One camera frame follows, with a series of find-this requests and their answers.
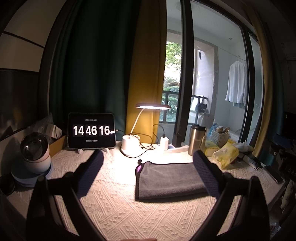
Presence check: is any white hanging shirt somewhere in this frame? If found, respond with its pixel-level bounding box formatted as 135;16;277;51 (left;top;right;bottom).
225;61;247;109

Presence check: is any white desk lamp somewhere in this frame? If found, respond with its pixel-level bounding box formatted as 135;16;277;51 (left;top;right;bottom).
120;102;171;159

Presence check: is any yellow tissue pack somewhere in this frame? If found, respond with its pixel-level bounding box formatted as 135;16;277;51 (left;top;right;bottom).
205;141;220;157
212;142;239;169

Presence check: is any yellow curtain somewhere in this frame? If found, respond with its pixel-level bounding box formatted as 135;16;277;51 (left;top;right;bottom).
125;1;167;132

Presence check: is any dark green curtain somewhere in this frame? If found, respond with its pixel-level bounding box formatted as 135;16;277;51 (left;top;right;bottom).
49;1;141;131

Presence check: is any stainless steel thermos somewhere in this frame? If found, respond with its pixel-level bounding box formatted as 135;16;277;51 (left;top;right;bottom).
188;124;207;156

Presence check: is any crumpled white plastic bag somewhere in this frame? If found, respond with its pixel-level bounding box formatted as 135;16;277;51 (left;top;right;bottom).
232;142;254;152

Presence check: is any black tablet showing clock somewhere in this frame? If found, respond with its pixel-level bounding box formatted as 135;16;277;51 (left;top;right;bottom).
67;113;116;150

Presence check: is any white power strip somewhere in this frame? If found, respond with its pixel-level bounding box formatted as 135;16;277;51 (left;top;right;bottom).
152;143;193;154

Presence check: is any purple and grey towel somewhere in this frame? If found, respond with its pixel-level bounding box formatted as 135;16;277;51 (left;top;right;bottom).
135;160;208;202

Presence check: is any white textured tablecloth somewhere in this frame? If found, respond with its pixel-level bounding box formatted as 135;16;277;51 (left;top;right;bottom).
6;141;286;241

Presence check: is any white phone charger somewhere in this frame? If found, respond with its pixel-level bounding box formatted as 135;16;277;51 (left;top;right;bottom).
159;136;169;151

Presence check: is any brown cardboard box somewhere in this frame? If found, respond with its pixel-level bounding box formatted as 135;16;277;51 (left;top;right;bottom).
49;136;67;157

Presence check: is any black lamp cable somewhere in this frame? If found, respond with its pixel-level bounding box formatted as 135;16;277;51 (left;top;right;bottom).
125;124;166;159

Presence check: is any white perforated basket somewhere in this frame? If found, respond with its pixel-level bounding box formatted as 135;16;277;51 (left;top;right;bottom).
210;131;229;148

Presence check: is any white tablet stand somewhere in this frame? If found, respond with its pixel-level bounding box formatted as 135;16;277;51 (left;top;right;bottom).
77;148;109;154

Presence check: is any cat on balcony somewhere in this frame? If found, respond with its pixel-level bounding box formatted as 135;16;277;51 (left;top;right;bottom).
196;103;207;114

